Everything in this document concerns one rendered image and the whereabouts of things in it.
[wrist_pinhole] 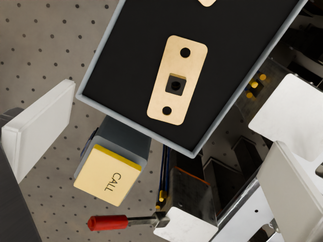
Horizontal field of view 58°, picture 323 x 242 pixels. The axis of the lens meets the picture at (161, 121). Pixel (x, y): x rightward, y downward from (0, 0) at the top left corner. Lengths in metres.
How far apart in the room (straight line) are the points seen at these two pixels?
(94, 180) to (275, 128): 0.22
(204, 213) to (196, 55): 0.32
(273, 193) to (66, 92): 0.13
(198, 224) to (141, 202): 0.46
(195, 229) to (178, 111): 0.28
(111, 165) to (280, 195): 0.20
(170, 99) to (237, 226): 0.37
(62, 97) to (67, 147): 0.73
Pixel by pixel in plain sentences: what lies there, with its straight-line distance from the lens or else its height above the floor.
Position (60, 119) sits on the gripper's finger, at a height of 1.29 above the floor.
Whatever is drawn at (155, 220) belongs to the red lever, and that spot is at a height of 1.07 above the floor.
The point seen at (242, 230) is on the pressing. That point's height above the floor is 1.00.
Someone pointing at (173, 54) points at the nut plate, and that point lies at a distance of 0.28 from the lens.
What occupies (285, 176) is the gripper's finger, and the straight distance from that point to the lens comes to 0.18.
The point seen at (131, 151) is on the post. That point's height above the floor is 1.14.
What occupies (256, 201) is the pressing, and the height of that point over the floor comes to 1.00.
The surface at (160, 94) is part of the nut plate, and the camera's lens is 0.29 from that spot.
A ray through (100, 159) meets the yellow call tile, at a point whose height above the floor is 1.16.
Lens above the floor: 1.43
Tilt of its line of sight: 66 degrees down
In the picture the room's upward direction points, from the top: 173 degrees counter-clockwise
